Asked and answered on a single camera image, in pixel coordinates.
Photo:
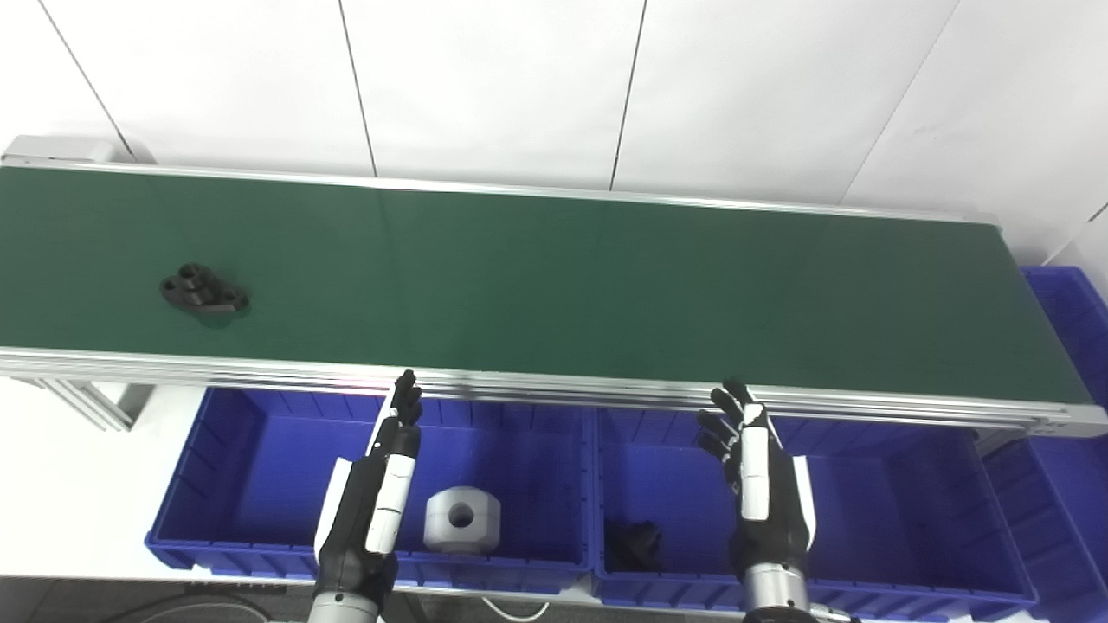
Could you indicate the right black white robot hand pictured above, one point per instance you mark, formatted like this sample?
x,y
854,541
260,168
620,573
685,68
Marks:
x,y
775,510

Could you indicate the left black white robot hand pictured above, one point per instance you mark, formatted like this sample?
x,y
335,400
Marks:
x,y
351,519

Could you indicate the black flange part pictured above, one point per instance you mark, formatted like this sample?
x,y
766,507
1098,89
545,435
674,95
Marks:
x,y
203,290

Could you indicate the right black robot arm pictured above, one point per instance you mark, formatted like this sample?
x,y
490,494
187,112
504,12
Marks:
x,y
776,593

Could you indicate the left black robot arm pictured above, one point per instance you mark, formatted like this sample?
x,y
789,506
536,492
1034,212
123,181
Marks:
x,y
342,610

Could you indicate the blue plastic bin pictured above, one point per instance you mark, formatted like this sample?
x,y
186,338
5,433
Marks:
x,y
900,528
251,484
1073,484

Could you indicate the white cylindrical part with hole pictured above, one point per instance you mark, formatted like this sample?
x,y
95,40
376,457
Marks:
x,y
461,519

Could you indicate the black angular part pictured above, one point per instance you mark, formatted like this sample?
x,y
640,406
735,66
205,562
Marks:
x,y
634,545

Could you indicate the green conveyor belt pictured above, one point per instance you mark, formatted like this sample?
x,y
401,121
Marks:
x,y
563,285
563,387

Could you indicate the aluminium conveyor leg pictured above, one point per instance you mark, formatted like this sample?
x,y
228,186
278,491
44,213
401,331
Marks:
x,y
95,402

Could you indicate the grey conveyor end housing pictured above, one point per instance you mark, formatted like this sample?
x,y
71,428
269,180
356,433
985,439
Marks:
x,y
61,149

